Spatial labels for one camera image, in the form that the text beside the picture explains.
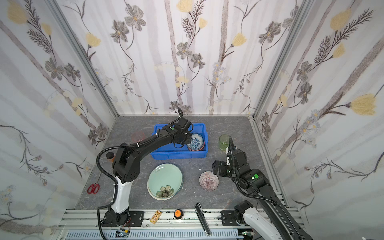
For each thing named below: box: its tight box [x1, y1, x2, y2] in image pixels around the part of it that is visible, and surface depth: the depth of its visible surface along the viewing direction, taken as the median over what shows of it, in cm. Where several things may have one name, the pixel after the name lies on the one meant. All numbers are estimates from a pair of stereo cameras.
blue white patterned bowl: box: [186, 132, 205, 152], surface depth 95 cm
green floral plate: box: [147, 163, 184, 201], surface depth 85 cm
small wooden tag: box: [150, 210, 162, 225], surface depth 75 cm
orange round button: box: [174, 209, 183, 220], surface depth 69 cm
